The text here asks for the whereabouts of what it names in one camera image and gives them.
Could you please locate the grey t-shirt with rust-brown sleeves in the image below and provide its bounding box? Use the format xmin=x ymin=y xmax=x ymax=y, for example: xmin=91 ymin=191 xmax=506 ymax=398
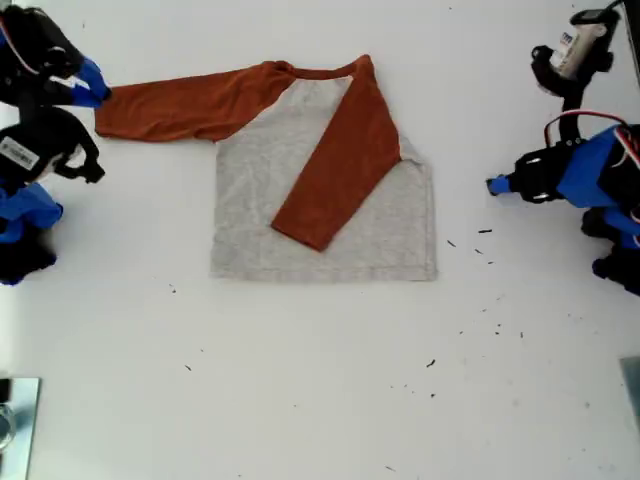
xmin=93 ymin=53 xmax=440 ymax=283

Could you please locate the steel plate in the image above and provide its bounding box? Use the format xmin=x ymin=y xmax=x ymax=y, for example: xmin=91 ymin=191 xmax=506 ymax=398
xmin=0 ymin=376 xmax=42 ymax=480

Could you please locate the arm red white wire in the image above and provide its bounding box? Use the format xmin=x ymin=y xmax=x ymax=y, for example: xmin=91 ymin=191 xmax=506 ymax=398
xmin=0 ymin=22 xmax=32 ymax=72
xmin=543 ymin=111 xmax=640 ymax=167

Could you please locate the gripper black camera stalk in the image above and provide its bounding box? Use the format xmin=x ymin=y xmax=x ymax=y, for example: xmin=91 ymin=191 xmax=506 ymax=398
xmin=530 ymin=44 xmax=615 ymax=146
xmin=49 ymin=112 xmax=107 ymax=187

